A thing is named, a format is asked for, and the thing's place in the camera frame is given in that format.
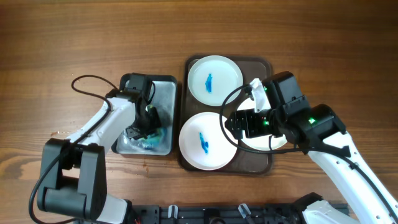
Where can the white plate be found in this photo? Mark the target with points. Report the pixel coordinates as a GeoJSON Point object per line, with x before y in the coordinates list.
{"type": "Point", "coordinates": [261, 143]}
{"type": "Point", "coordinates": [203, 144]}
{"type": "Point", "coordinates": [212, 78]}

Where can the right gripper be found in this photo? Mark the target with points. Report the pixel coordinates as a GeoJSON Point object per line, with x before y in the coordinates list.
{"type": "Point", "coordinates": [250, 118]}

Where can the green yellow sponge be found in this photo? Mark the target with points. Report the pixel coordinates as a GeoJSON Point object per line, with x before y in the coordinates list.
{"type": "Point", "coordinates": [157, 143]}

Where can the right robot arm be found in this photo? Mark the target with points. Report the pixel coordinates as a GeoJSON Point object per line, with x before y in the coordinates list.
{"type": "Point", "coordinates": [282, 110]}

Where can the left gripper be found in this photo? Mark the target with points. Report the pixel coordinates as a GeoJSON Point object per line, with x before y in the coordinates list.
{"type": "Point", "coordinates": [132, 132]}

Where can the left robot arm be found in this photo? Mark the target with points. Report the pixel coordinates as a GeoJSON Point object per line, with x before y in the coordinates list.
{"type": "Point", "coordinates": [73, 179]}

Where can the black metal water tray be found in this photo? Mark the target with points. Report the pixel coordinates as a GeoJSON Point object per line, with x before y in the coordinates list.
{"type": "Point", "coordinates": [164, 92]}

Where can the white plate top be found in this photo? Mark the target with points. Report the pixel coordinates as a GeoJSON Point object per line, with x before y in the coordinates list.
{"type": "Point", "coordinates": [212, 78]}

